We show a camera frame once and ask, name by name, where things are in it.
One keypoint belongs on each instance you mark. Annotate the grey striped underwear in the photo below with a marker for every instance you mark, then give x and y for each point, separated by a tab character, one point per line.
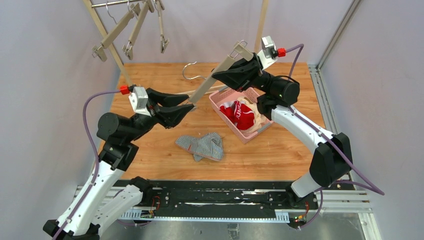
209	146

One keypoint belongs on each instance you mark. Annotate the pink plastic basket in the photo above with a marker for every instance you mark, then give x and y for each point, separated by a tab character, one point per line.
219	97

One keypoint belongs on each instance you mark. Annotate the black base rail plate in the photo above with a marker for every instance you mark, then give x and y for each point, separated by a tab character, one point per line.
222	201

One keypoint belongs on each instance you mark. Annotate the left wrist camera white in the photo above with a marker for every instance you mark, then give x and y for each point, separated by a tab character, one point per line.
139	100

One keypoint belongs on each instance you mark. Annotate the wooden clothes rack frame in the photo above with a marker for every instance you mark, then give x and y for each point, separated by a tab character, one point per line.
91	9

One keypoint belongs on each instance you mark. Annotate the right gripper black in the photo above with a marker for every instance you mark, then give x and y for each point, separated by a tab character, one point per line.
257	71

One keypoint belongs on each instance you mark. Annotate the wooden clip hanger red underwear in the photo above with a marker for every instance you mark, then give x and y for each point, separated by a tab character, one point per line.
163	40

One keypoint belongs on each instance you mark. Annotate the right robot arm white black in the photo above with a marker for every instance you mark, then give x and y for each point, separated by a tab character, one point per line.
332	156

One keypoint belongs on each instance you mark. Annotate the empty wooden clip hanger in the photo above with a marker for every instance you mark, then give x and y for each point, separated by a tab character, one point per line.
98	51

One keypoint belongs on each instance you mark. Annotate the wooden clip hanger striped underwear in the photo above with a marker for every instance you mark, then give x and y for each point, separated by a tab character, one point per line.
239	50

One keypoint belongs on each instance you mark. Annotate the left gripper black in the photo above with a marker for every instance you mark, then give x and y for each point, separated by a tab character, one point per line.
154	108

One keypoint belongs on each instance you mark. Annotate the wooden clip hanger cream underwear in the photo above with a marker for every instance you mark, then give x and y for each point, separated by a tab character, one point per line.
140	13

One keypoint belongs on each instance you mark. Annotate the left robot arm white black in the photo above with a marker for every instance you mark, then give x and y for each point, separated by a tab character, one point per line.
87	218

